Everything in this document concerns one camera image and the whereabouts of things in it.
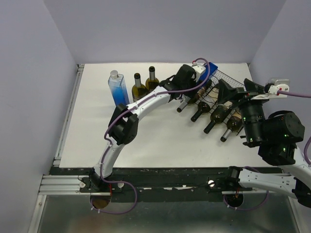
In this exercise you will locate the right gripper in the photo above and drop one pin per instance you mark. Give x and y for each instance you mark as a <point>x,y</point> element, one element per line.
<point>226,92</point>

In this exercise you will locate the green wine bottle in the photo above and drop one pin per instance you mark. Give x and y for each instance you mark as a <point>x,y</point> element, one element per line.
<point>206,103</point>
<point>221,112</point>
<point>197,95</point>

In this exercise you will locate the short blue glass bottle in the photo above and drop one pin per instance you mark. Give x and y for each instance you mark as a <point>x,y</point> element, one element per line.
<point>212,68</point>

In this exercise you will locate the green bottle grey foil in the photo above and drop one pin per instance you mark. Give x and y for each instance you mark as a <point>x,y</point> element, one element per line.
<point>233,125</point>

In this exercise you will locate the tall blue glass bottle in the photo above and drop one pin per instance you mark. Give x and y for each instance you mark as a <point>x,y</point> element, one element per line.
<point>116,83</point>

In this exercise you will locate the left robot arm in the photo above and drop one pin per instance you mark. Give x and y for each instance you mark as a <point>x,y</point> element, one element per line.
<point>123,126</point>

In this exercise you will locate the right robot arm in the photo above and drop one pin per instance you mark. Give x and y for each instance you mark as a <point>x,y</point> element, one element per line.
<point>276,137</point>

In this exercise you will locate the rear tall green bottle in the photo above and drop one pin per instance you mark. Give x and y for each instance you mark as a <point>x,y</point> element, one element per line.
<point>152,82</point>

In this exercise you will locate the dark green bottle left rear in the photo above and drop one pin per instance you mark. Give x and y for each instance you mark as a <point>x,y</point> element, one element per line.
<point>138,90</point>

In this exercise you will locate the black wire wine rack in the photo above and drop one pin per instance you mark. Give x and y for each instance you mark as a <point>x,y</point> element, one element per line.
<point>216,76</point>

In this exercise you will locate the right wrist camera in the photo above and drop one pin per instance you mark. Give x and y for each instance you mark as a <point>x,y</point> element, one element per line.
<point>271,89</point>

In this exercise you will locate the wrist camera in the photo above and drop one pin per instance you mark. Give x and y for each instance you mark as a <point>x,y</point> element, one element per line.
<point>271,89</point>
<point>199,71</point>

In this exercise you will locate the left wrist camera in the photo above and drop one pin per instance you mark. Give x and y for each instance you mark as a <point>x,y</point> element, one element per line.
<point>199,71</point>

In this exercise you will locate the black mounting base plate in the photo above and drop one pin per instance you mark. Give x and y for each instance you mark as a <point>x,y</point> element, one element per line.
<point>176,184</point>

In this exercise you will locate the aluminium rail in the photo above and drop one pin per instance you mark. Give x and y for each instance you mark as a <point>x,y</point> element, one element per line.
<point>59,185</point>

